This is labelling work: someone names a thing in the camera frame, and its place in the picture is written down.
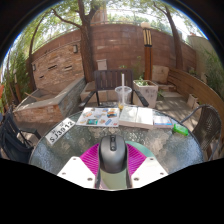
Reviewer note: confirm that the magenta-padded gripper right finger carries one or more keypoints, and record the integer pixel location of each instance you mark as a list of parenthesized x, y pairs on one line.
[(136, 160)]

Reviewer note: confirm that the small thin booklet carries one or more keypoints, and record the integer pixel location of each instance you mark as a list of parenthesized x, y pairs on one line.
[(162, 121)]

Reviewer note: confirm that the black slatted armchair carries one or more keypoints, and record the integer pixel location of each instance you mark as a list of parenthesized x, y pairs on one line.
[(15, 143)]

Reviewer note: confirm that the white square planter box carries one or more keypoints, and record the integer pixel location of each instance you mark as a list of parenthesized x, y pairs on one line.
[(146, 93)]

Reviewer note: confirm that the thick tree trunk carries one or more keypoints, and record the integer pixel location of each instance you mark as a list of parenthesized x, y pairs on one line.
[(86, 50)]

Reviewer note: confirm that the open white book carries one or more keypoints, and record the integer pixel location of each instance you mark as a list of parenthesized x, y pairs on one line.
[(136, 116)]

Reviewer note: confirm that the dark wicker chair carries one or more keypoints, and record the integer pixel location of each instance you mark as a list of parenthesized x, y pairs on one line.
[(208, 126)]

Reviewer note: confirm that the green marker pen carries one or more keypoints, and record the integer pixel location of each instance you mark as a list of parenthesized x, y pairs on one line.
[(180, 129)]

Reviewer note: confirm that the clear plastic cup with straw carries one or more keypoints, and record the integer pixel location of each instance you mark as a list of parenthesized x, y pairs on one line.
[(123, 95)]

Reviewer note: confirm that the thin curved tree trunk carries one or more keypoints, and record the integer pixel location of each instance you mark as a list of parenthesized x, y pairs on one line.
[(30, 66)]

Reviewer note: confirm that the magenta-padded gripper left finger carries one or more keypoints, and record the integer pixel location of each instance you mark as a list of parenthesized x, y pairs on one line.
[(88, 160)]

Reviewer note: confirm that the wooden garden lamp post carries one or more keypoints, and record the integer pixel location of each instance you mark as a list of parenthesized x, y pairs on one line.
[(147, 50)]

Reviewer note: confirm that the dark wooden slatted chair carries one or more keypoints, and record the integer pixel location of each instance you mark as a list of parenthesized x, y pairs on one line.
[(106, 80)]

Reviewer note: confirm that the stone raised garden bed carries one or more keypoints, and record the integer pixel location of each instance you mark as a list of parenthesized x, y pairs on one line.
[(43, 110)]

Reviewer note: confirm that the slim leaning tree trunk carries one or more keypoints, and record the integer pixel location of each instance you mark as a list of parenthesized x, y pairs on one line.
[(176, 43)]

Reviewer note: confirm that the colourful printed sheet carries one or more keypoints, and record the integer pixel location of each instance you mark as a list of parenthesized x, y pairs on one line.
[(98, 117)]

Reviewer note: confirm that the black wall lamp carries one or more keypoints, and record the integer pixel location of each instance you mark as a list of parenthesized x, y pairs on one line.
[(33, 67), (75, 48)]

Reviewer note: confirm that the curved wooden bench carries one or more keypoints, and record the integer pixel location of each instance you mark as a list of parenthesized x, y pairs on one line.
[(196, 90)]

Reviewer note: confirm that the grey and black computer mouse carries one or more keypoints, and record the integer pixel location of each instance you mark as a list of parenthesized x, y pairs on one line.
[(113, 153)]

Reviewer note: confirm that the beige wall mailbox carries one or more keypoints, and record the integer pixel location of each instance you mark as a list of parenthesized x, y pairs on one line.
[(102, 64)]

